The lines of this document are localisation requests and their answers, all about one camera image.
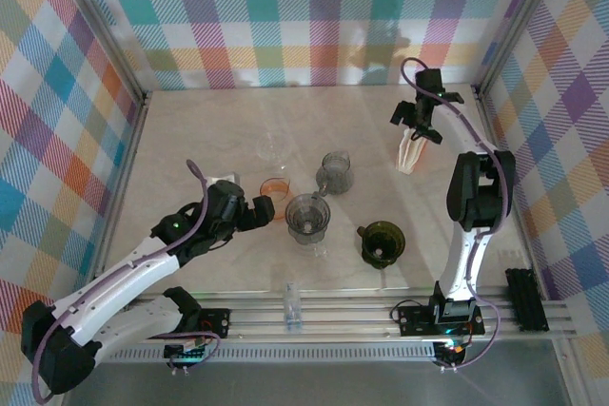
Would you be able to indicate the orange translucent server cup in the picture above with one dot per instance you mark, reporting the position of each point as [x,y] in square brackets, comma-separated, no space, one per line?
[275,189]

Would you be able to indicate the orange white coffee filter pack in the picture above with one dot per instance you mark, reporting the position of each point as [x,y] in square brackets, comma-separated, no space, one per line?
[410,156]

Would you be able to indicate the grey translucent coffee dripper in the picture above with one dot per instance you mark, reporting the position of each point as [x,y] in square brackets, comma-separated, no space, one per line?
[307,216]

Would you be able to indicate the clear coffee dripper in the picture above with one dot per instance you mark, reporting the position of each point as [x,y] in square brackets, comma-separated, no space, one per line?
[273,151]

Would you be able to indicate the clear glass server jug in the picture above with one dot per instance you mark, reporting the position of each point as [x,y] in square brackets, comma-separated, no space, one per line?
[320,249]

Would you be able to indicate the grey translucent server jug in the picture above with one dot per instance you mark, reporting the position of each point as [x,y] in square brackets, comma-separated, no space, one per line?
[335,173]

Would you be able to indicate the dark green translucent coffee dripper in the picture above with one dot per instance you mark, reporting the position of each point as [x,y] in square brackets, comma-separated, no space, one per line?
[380,244]

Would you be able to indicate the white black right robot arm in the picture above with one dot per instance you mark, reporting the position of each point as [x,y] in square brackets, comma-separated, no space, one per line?
[468,263]

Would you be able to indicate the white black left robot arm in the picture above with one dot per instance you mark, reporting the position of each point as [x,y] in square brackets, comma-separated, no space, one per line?
[119,277]

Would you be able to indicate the small clear plastic bottle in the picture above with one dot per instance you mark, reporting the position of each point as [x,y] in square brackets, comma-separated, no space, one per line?
[293,315]

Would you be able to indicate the green circuit board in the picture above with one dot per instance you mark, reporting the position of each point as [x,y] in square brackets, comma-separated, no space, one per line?
[188,351]
[452,349]

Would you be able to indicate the aluminium side rail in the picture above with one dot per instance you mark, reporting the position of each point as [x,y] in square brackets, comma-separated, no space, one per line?
[121,187]
[522,249]

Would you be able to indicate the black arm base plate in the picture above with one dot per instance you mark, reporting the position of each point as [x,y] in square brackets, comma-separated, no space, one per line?
[219,322]
[414,320]

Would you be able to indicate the aluminium front rail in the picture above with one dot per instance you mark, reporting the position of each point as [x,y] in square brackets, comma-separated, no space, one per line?
[342,318]

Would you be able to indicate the aluminium frame post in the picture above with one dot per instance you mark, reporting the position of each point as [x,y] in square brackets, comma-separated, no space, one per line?
[518,21]
[107,25]

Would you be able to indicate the black plastic bracket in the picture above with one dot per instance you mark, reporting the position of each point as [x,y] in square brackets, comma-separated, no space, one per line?
[525,301]

